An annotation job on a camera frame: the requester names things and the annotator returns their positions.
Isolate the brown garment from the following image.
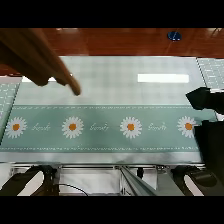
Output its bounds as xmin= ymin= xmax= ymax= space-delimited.
xmin=0 ymin=28 xmax=82 ymax=97

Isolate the silver frame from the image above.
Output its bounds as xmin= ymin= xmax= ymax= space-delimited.
xmin=0 ymin=161 xmax=224 ymax=197

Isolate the black cable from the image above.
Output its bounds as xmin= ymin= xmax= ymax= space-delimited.
xmin=57 ymin=182 xmax=90 ymax=197

